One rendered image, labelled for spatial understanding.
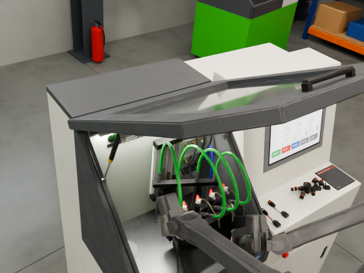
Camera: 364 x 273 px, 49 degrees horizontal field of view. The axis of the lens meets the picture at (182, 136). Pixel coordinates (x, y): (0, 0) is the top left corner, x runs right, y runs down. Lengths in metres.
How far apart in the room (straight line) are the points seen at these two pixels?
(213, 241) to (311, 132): 1.29
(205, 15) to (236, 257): 4.71
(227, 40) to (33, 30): 2.47
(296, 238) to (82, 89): 1.05
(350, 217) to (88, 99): 1.08
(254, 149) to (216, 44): 3.68
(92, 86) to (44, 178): 1.92
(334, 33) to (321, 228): 5.86
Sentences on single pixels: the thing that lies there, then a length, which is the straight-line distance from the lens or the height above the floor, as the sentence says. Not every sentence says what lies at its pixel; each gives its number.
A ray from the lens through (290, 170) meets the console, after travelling 2.20.
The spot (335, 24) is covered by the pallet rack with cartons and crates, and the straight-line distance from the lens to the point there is 7.10.
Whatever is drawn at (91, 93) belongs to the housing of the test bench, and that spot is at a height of 1.50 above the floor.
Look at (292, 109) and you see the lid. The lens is 0.85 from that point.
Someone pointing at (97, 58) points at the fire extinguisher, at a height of 0.09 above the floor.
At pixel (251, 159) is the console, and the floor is 1.21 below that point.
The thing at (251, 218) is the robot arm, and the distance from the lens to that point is 1.36.
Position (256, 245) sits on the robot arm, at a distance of 1.37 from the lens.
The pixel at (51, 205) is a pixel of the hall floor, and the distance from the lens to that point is 3.36.
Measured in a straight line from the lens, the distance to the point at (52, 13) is 5.55.
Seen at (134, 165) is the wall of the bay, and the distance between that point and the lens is 1.84.
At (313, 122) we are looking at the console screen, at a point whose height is 1.27.
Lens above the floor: 2.36
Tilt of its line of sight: 35 degrees down
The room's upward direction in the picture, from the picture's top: 7 degrees clockwise
